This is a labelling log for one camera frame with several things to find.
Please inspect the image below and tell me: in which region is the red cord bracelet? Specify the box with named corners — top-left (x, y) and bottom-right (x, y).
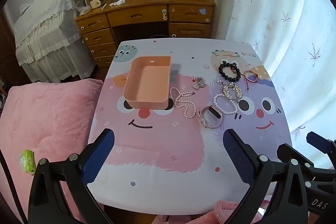
top-left (244, 70), bottom-right (259, 90)

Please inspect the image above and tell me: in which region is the pearl necklace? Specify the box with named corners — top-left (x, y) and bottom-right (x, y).
top-left (169, 88), bottom-right (197, 120)

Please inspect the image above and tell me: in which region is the pink plastic box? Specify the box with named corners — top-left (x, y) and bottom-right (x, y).
top-left (123, 55), bottom-right (172, 111)

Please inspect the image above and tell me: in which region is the pink fleece blanket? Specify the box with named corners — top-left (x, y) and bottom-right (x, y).
top-left (0, 78), bottom-right (105, 224)

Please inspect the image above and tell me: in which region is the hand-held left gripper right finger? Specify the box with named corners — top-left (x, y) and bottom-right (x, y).
top-left (223, 129), bottom-right (309, 224)

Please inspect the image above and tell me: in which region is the rhinestone hair clip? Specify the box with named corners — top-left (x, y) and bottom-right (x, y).
top-left (221, 83), bottom-right (244, 104)

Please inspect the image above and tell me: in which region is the wooden desk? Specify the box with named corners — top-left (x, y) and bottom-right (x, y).
top-left (75, 0), bottom-right (216, 67)

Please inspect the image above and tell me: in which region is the pink fleece clothing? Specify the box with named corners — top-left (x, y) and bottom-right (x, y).
top-left (154, 200), bottom-right (271, 224)

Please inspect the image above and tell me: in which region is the pearl bracelet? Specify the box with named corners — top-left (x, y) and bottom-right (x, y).
top-left (213, 93), bottom-right (238, 115)

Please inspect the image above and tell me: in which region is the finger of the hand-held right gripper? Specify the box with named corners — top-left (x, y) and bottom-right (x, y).
top-left (306, 131), bottom-right (336, 155)
top-left (277, 143), bottom-right (336, 216)

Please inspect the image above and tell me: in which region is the green tissue packet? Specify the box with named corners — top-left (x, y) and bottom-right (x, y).
top-left (19, 149), bottom-right (36, 175)

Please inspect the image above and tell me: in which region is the black bead bracelet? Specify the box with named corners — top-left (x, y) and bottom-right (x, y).
top-left (218, 60), bottom-right (241, 83)

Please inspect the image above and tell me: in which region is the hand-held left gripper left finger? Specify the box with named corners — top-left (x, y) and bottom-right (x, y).
top-left (28, 128), bottom-right (116, 224)

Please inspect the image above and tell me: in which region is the white lace cloth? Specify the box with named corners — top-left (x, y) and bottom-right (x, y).
top-left (13, 0), bottom-right (97, 83)

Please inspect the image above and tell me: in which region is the white floral curtain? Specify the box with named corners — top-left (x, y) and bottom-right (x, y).
top-left (215, 0), bottom-right (336, 170)

